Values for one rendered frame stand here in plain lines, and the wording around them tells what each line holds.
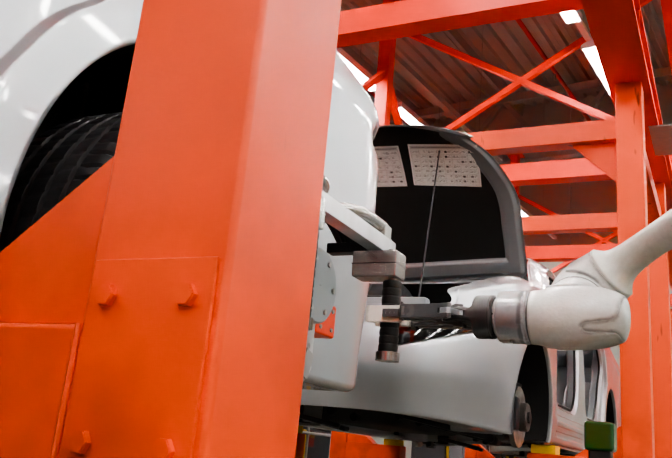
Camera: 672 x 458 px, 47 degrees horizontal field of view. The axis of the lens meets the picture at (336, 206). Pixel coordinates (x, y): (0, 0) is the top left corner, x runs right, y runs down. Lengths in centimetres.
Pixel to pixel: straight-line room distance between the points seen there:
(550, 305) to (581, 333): 6
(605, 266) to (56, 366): 96
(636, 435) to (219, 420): 419
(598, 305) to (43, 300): 84
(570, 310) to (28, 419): 83
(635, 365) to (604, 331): 351
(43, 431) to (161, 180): 25
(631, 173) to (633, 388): 129
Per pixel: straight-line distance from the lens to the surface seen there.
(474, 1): 505
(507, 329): 133
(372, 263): 145
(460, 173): 468
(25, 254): 88
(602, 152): 524
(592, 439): 118
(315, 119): 85
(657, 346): 677
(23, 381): 82
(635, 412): 479
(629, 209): 502
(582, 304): 130
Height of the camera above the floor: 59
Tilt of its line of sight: 17 degrees up
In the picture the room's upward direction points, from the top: 5 degrees clockwise
